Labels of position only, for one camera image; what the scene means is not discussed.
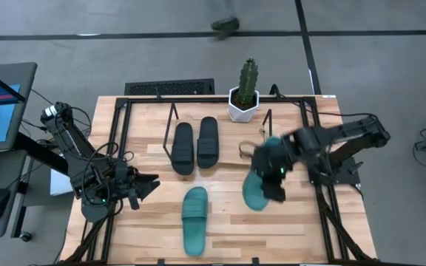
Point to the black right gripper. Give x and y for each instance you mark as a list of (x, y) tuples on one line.
[(276, 159)]

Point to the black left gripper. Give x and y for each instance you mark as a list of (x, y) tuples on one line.
[(126, 183)]

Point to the teal slide sandal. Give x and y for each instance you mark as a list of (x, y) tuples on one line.
[(194, 221), (253, 196)]

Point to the black slide sandal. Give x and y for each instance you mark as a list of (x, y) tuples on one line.
[(182, 147), (208, 142)]

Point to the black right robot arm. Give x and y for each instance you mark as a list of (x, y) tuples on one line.
[(350, 133)]

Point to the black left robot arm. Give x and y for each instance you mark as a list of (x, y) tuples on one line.
[(72, 147)]

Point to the white faceted plant pot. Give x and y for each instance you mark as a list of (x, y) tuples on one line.
[(242, 114)]

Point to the white paper sheet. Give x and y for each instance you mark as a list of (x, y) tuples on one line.
[(59, 183)]

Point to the black keyboard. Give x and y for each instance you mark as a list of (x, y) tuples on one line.
[(168, 88)]

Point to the tall green cactus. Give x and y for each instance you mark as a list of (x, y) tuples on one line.
[(248, 81)]

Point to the black caster wheel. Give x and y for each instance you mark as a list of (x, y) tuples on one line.
[(25, 236)]

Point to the grey side desk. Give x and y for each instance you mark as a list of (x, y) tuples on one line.
[(11, 166)]

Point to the laptop on side desk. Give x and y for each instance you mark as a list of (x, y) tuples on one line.
[(13, 111)]

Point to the dark green object on floor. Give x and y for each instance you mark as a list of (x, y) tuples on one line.
[(226, 24)]

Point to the wooden shoe shelf black frame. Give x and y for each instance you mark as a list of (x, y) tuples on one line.
[(231, 147)]

